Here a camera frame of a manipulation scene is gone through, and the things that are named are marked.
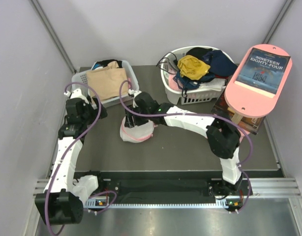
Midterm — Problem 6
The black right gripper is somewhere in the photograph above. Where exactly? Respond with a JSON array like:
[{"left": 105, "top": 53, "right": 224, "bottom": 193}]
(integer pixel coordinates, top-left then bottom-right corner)
[{"left": 125, "top": 104, "right": 151, "bottom": 129}]

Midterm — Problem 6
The white mesh laundry bag pink zipper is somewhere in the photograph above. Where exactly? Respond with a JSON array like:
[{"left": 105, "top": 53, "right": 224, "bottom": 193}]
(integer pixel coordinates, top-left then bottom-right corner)
[{"left": 120, "top": 118, "right": 155, "bottom": 143}]

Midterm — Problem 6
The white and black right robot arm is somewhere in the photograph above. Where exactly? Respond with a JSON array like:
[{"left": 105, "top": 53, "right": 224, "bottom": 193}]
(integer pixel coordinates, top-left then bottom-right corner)
[{"left": 125, "top": 89, "right": 242, "bottom": 200}]

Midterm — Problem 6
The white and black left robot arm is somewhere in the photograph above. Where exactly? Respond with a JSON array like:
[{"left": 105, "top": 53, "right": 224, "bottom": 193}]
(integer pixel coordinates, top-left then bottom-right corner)
[{"left": 35, "top": 98, "right": 107, "bottom": 226}]

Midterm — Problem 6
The round white laundry basket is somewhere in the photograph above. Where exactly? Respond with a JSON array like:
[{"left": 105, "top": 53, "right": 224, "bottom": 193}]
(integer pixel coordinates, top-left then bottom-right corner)
[{"left": 156, "top": 46, "right": 234, "bottom": 105}]

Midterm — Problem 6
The beige folded garment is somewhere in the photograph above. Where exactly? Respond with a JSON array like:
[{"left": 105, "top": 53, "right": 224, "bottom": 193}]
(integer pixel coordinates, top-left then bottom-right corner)
[{"left": 86, "top": 68, "right": 127, "bottom": 101}]

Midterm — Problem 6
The rectangular white plastic basket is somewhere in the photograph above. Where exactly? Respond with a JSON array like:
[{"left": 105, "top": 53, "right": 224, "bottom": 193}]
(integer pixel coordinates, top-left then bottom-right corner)
[{"left": 71, "top": 60, "right": 139, "bottom": 108}]

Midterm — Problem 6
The black garment in rectangular basket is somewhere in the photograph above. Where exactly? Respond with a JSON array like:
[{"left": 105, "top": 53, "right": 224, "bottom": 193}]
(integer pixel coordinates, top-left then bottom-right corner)
[{"left": 91, "top": 59, "right": 122, "bottom": 70}]

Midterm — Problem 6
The pink garment in round basket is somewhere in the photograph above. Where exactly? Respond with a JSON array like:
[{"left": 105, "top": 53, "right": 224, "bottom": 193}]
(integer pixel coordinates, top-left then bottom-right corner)
[{"left": 168, "top": 74, "right": 181, "bottom": 92}]

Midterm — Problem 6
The yellow garment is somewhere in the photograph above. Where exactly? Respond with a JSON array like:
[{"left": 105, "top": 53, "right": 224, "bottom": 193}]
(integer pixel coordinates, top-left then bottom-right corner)
[{"left": 177, "top": 55, "right": 211, "bottom": 80}]

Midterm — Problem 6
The white garment in round basket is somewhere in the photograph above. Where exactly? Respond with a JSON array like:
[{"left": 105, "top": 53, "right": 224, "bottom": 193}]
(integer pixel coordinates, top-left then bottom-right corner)
[{"left": 199, "top": 78, "right": 227, "bottom": 91}]

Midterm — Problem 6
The black garment in round basket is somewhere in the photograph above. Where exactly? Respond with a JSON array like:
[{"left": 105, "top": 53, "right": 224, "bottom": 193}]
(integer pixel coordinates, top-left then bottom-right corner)
[{"left": 186, "top": 47, "right": 213, "bottom": 59}]

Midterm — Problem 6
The navy blue garment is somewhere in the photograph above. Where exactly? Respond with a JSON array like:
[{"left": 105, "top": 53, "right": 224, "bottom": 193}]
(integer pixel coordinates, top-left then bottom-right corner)
[{"left": 201, "top": 50, "right": 238, "bottom": 77}]

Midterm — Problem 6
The pink two-tier wooden shelf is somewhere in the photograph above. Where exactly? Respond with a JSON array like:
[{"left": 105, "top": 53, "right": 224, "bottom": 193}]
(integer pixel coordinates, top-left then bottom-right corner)
[{"left": 224, "top": 44, "right": 292, "bottom": 120}]

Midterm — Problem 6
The stack of dark books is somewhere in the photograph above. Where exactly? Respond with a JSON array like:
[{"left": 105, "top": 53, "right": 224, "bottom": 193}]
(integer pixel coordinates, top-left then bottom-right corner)
[{"left": 211, "top": 92, "right": 265, "bottom": 135}]

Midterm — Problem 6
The Nineteen Eighty-Four book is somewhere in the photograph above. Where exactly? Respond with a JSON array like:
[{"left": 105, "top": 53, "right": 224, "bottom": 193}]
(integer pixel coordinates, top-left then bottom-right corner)
[{"left": 235, "top": 48, "right": 290, "bottom": 98}]

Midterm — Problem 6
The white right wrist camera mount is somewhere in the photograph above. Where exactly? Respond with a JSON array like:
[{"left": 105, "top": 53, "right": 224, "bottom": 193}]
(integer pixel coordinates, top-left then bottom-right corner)
[{"left": 128, "top": 89, "right": 142, "bottom": 108}]

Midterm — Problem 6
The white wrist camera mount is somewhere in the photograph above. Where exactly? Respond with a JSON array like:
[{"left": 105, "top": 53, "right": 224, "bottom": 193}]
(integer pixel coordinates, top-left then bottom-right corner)
[
  {"left": 64, "top": 88, "right": 89, "bottom": 104},
  {"left": 128, "top": 89, "right": 142, "bottom": 108}
]

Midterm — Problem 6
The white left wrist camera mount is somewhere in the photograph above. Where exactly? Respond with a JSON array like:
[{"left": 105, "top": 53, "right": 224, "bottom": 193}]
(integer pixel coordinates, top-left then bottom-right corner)
[{"left": 64, "top": 88, "right": 89, "bottom": 104}]

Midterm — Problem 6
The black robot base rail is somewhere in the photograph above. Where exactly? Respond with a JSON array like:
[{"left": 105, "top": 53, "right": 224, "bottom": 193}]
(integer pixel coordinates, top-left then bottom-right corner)
[{"left": 74, "top": 169, "right": 250, "bottom": 205}]

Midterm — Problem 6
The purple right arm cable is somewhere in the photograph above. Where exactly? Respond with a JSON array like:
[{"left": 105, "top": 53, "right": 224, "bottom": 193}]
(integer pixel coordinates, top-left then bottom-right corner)
[{"left": 119, "top": 80, "right": 254, "bottom": 214}]

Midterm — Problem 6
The grey slotted cable duct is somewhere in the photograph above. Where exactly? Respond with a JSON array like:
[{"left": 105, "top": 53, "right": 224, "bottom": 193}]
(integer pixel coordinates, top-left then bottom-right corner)
[{"left": 84, "top": 198, "right": 240, "bottom": 209}]

